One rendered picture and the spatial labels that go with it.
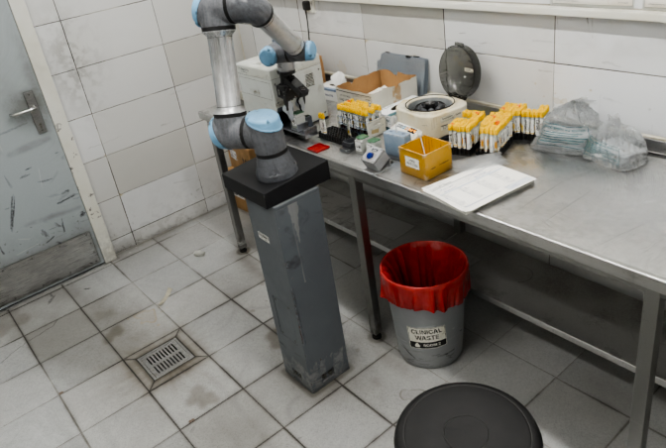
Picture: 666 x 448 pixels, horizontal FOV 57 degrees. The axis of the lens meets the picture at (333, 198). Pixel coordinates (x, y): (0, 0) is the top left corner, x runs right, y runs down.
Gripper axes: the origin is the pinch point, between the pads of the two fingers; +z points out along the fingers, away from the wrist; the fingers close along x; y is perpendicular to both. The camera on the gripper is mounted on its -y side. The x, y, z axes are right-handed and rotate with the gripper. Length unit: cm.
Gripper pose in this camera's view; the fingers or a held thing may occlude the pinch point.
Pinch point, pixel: (297, 116)
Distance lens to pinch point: 263.7
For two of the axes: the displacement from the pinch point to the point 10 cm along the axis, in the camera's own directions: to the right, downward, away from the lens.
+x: -7.6, 3.9, -5.2
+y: -6.3, -2.7, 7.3
